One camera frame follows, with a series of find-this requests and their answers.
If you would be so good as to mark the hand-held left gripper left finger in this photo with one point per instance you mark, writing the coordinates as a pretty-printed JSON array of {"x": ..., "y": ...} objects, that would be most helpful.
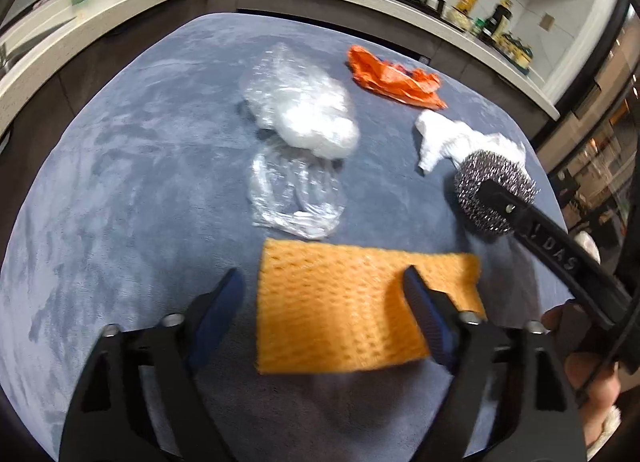
[{"x": 220, "y": 307}]

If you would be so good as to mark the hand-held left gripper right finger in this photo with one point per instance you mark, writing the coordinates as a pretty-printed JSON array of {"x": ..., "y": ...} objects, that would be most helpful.
[{"x": 425, "y": 312}]

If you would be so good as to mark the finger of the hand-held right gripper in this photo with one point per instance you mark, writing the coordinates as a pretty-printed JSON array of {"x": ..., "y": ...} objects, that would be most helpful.
[{"x": 540, "y": 237}]

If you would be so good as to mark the orange foam net sleeve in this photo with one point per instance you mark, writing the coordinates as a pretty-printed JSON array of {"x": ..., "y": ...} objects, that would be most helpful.
[{"x": 340, "y": 302}]

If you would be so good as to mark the steel wool scrubber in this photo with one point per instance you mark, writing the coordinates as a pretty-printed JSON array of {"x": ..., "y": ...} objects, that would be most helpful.
[{"x": 475, "y": 177}]

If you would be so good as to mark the person's right forearm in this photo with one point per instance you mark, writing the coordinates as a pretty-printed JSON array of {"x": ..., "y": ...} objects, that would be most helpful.
[{"x": 607, "y": 434}]

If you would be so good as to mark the person's right hand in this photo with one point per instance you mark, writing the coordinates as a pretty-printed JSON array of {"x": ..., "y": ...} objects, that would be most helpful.
[{"x": 595, "y": 392}]

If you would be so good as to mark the flat clear plastic wrap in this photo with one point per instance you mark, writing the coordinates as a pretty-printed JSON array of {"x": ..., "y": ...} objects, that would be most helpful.
[{"x": 295, "y": 192}]

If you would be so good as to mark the crumpled white tissue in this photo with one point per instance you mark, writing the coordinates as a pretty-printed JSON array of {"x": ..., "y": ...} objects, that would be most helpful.
[{"x": 445, "y": 137}]

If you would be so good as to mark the grey-blue plush blanket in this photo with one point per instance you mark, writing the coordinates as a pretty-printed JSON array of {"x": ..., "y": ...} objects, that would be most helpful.
[{"x": 125, "y": 167}]

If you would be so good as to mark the seasoning jar set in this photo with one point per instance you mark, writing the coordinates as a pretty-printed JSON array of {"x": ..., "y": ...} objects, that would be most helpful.
[{"x": 517, "y": 50}]

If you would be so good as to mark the orange plastic wrapper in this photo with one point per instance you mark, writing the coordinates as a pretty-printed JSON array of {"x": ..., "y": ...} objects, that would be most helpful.
[{"x": 395, "y": 80}]

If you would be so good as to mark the crumpled clear plastic bag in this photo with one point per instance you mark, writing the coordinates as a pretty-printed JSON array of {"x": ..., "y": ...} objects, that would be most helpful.
[{"x": 310, "y": 112}]

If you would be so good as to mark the dark soy sauce bottle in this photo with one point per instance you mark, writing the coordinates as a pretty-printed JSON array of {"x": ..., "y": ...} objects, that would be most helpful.
[{"x": 500, "y": 20}]

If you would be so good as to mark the yellow food packet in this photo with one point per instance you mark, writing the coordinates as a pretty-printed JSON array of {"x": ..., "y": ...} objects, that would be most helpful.
[{"x": 467, "y": 0}]

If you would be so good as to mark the wall socket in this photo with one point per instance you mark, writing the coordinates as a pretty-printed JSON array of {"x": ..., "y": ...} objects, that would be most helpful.
[{"x": 548, "y": 22}]

